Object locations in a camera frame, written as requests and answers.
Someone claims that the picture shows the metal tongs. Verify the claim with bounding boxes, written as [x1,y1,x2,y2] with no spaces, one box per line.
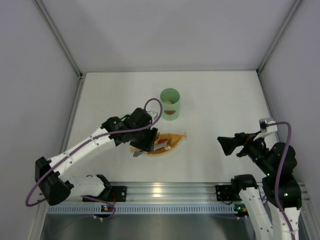
[130,140,171,157]

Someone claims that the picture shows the brown food toy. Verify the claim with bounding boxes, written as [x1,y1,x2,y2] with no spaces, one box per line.
[155,135,168,146]

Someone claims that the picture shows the orange boat-shaped woven tray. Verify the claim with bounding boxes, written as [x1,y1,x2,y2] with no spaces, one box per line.
[129,132,188,156]

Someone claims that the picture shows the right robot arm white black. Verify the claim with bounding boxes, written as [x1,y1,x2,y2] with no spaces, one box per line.
[217,132,302,240]

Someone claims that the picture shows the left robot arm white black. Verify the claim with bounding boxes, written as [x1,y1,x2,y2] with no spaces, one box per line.
[35,107,159,206]

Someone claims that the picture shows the green cylindrical lunch container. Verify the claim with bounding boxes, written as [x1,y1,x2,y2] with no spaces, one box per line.
[160,88,181,121]

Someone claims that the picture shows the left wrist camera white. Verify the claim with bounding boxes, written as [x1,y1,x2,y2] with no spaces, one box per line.
[147,110,159,122]

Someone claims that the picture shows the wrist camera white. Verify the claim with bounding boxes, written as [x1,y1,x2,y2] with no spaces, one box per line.
[147,110,159,122]
[255,117,278,140]

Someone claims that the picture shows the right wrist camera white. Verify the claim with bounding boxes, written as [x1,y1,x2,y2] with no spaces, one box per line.
[255,117,278,140]

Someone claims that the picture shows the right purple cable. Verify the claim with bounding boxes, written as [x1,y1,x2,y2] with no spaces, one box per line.
[268,121,300,240]

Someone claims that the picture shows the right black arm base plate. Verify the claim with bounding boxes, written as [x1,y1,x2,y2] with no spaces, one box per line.
[215,184,241,202]

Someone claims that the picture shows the aluminium mounting rail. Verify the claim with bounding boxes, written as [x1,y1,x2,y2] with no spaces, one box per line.
[50,176,231,206]

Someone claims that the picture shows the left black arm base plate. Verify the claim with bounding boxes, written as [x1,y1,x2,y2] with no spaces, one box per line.
[97,185,127,202]

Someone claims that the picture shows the slotted grey cable duct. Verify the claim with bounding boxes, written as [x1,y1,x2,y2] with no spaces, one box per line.
[47,203,238,215]

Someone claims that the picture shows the left aluminium frame post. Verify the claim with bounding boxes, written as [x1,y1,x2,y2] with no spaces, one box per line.
[32,0,85,153]

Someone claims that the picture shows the aluminium frame post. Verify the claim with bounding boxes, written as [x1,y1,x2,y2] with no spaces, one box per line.
[32,0,85,153]
[256,0,304,77]

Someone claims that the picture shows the right aluminium frame post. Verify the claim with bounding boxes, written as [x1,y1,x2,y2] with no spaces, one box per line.
[256,0,304,77]

